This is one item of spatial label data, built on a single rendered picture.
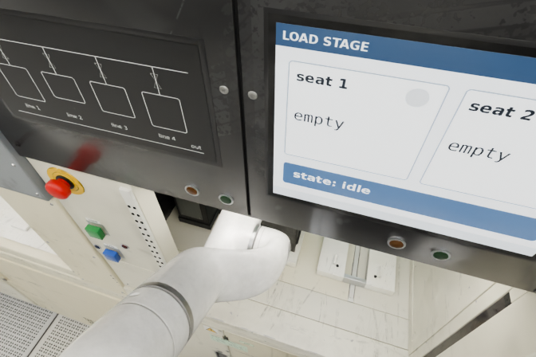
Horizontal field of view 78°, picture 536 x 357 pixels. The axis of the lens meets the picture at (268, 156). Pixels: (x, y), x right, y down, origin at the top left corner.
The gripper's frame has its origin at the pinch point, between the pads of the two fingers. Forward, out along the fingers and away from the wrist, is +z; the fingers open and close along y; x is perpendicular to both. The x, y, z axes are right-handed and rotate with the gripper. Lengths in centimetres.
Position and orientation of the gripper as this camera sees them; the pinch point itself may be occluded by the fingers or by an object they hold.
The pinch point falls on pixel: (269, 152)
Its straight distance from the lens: 81.1
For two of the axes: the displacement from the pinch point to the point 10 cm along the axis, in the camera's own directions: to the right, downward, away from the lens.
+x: 0.0, -6.9, -7.2
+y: 9.5, 2.2, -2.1
